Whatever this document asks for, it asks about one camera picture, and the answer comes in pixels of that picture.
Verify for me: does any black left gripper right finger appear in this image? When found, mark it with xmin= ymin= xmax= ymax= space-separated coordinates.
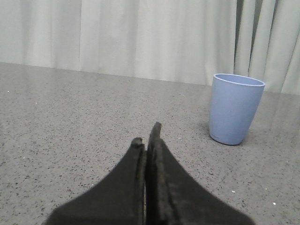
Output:
xmin=145 ymin=122 xmax=254 ymax=225

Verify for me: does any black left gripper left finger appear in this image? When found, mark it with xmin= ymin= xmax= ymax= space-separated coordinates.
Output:
xmin=46 ymin=137 xmax=146 ymax=225

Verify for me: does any blue plastic cup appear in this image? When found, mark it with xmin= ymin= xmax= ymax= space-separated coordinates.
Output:
xmin=209 ymin=74 xmax=265 ymax=145

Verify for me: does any white curtain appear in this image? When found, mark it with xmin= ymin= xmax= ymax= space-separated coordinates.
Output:
xmin=0 ymin=0 xmax=300 ymax=95

